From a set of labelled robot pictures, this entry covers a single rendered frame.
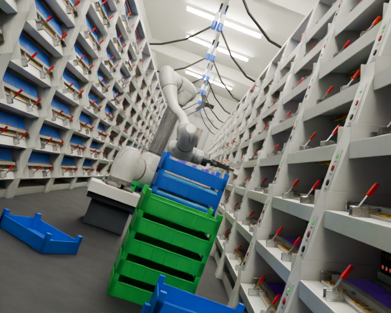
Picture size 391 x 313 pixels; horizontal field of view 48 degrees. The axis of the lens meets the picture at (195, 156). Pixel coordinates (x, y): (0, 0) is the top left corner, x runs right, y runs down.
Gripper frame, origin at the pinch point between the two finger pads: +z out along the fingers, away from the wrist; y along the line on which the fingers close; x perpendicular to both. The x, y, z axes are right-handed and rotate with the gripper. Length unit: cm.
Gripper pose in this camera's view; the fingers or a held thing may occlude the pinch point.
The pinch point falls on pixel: (233, 171)
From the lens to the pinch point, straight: 262.1
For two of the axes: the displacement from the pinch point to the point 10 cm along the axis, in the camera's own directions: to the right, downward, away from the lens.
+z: 9.3, 3.5, 0.1
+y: 0.2, -0.4, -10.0
